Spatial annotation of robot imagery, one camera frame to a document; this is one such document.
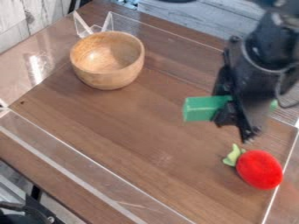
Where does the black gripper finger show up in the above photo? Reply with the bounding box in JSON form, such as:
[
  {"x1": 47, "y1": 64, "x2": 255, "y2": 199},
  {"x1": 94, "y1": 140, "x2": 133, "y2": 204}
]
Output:
[
  {"x1": 213, "y1": 101, "x2": 239, "y2": 127},
  {"x1": 237, "y1": 111, "x2": 269, "y2": 144}
]

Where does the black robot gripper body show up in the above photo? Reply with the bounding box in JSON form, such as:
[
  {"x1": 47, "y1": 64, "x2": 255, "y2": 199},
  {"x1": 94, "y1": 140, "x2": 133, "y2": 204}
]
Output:
[{"x1": 213, "y1": 36, "x2": 299, "y2": 114}]

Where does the green rectangular block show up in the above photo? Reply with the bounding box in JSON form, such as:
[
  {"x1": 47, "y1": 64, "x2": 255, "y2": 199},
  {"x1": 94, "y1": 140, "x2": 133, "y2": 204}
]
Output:
[{"x1": 182, "y1": 94, "x2": 279, "y2": 123}]

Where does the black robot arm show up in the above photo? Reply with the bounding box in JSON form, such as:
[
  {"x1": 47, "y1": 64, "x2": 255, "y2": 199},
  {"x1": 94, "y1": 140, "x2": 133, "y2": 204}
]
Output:
[{"x1": 213, "y1": 0, "x2": 299, "y2": 143}]

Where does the brown wooden bowl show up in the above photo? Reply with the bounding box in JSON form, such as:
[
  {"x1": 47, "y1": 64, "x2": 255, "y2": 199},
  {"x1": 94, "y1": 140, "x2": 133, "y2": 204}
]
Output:
[{"x1": 70, "y1": 31, "x2": 146, "y2": 90}]

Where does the red plush strawberry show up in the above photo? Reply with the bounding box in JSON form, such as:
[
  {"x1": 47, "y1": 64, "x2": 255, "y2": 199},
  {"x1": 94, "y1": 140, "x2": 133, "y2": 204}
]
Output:
[{"x1": 222, "y1": 143, "x2": 285, "y2": 190}]

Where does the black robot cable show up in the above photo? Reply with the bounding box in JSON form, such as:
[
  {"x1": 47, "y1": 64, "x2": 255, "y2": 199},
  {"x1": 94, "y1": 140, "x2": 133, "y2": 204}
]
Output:
[{"x1": 275, "y1": 65, "x2": 299, "y2": 109}]

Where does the black clamp with cable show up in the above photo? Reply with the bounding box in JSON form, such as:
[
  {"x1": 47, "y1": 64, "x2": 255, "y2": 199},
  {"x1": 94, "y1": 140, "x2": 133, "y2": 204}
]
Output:
[{"x1": 0, "y1": 185, "x2": 66, "y2": 224}]

